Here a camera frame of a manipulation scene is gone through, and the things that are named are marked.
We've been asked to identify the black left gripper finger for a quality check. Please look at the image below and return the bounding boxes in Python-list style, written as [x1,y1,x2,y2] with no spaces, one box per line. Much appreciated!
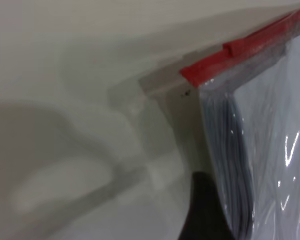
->
[177,171,238,240]

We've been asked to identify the clear plastic zip bag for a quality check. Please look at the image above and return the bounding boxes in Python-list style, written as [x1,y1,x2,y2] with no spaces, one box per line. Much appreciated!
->
[179,6,300,240]

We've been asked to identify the red zipper slider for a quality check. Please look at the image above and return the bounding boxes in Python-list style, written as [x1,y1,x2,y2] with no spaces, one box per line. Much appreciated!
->
[222,37,252,59]

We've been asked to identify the white paper stack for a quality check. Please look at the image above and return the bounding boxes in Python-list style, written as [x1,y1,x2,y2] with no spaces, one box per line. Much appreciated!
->
[227,33,300,240]

